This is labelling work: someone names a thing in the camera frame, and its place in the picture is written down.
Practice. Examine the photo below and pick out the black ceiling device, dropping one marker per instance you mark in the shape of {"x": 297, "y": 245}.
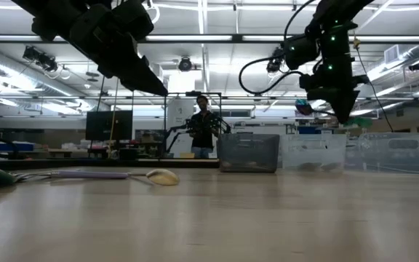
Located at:
{"x": 417, "y": 66}

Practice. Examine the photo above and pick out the grey plastic bin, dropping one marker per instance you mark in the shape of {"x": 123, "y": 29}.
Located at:
{"x": 247, "y": 153}

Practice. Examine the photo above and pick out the black monitor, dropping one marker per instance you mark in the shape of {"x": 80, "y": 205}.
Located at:
{"x": 107, "y": 125}

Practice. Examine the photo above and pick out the black aluminium table frame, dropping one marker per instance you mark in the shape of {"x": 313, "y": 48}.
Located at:
{"x": 158, "y": 163}

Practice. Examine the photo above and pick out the blue storage bin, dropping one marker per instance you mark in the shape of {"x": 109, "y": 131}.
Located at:
{"x": 9, "y": 146}

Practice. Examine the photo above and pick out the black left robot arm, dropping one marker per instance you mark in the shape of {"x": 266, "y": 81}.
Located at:
{"x": 49, "y": 14}

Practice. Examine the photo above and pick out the blue box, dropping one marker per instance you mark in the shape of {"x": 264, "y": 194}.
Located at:
{"x": 308, "y": 130}

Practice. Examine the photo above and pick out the black ceiling camera rig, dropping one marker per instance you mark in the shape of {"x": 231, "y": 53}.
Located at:
{"x": 46, "y": 63}

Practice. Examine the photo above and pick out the overhead light bar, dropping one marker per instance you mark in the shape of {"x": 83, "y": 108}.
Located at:
{"x": 195, "y": 38}

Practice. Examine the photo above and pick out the clear plastic bin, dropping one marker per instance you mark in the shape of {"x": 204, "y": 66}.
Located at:
{"x": 313, "y": 153}
{"x": 387, "y": 156}

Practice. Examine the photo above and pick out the black background robot arm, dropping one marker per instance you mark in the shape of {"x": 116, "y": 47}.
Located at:
{"x": 189, "y": 126}

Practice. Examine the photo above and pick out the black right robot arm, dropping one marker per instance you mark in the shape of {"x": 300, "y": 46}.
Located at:
{"x": 337, "y": 11}

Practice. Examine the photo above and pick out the round black ceiling camera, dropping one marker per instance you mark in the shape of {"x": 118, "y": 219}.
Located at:
{"x": 185, "y": 64}

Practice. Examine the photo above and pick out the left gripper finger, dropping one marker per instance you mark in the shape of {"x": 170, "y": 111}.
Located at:
{"x": 142, "y": 80}

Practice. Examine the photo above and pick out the person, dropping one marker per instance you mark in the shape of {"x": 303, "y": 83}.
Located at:
{"x": 203, "y": 140}

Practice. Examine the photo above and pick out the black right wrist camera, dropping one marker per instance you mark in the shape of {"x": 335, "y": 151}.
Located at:
{"x": 298, "y": 51}

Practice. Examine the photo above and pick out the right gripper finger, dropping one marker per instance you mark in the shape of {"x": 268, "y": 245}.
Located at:
{"x": 337, "y": 107}
{"x": 349, "y": 103}

